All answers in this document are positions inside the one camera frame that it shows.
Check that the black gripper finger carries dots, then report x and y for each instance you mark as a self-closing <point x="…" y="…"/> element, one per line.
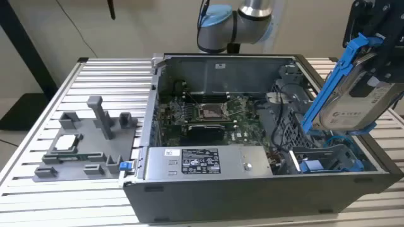
<point x="388" y="59"/>
<point x="352" y="28"/>

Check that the hard disk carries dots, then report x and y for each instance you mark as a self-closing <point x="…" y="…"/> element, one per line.
<point x="344" y="116"/>

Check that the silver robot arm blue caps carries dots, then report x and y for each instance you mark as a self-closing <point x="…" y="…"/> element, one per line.
<point x="217" y="35"/>

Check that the metal disk bay cage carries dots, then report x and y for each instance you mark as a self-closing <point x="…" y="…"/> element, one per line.
<point x="284" y="123"/>

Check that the black RAM slot bank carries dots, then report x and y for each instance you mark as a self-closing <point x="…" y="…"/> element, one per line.
<point x="205" y="98"/>

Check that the green motherboard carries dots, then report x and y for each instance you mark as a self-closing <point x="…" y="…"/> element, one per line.
<point x="249" y="132"/>

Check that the CPU socket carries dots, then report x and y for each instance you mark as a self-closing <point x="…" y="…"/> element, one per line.
<point x="211" y="111"/>

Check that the black open PC case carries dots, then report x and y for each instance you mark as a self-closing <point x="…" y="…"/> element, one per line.
<point x="240" y="201"/>

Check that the black antenna rod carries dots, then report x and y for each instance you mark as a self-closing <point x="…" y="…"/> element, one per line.
<point x="111" y="9"/>

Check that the silver power supply unit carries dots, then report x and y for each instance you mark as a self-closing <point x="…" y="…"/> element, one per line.
<point x="157" y="163"/>

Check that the blue case latch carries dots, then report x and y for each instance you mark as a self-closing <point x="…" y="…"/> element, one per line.
<point x="125" y="166"/>

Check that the gray parts rack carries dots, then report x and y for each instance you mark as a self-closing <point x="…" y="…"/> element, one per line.
<point x="95" y="146"/>

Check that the green RAM stick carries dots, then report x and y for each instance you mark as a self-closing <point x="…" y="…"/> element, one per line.
<point x="87" y="156"/>

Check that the silver CPU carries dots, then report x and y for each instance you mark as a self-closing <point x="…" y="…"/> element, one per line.
<point x="65" y="143"/>

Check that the black metal pole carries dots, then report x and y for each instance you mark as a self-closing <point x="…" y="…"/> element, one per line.
<point x="28" y="47"/>

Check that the black floor base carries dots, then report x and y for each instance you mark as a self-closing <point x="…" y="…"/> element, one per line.
<point x="25" y="111"/>

